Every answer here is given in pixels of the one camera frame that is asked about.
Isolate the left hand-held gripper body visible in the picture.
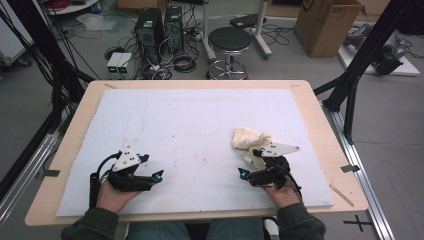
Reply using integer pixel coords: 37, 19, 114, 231
106, 145, 154, 193

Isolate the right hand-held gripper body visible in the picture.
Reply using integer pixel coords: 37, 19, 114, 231
248, 142, 300, 188

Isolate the cream printed cloth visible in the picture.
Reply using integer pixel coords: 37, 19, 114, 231
231, 126, 273, 171

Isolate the person's right hand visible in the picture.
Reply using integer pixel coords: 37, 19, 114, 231
262, 181, 302, 210

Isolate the person's left hand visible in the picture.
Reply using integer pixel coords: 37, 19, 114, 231
96, 176, 142, 214

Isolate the white foam mat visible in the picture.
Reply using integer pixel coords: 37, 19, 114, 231
55, 88, 335, 218

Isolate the person's white shirt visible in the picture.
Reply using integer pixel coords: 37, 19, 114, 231
264, 218, 280, 237

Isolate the person's left leg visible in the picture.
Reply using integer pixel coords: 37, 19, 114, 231
126, 220, 193, 240

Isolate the person's leg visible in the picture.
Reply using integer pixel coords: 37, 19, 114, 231
126, 220, 193, 240
206, 218, 265, 240

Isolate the person's right leg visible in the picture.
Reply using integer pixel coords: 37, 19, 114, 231
206, 218, 265, 240

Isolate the thin wooden stick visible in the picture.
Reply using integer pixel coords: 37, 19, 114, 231
329, 184, 355, 208

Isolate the white power supply box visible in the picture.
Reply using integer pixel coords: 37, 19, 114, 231
106, 52, 124, 80
117, 52, 133, 80

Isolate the black tape cross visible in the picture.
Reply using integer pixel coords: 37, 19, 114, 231
342, 214, 373, 233

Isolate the black round stool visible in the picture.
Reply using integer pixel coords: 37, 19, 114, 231
205, 26, 253, 81

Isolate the black computer tower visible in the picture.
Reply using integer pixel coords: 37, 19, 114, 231
163, 5, 185, 54
134, 7, 165, 65

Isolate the black flat pedal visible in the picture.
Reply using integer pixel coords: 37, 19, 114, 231
229, 13, 268, 30

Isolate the clear plastic sheet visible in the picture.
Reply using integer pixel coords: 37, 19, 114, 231
75, 12, 130, 35

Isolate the cardboard box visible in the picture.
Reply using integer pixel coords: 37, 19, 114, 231
294, 0, 367, 59

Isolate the white board with grey device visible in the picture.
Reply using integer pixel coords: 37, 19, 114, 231
337, 22, 421, 78

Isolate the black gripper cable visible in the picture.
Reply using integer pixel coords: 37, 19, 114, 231
88, 150, 123, 210
278, 164, 304, 203

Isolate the aluminium rail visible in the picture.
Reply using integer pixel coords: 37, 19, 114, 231
0, 132, 60, 223
321, 99, 397, 240

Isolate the coil of black cables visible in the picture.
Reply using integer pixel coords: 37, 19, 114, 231
172, 52, 198, 74

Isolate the black metal frame stand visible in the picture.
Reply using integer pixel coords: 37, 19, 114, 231
0, 0, 96, 134
313, 0, 424, 145

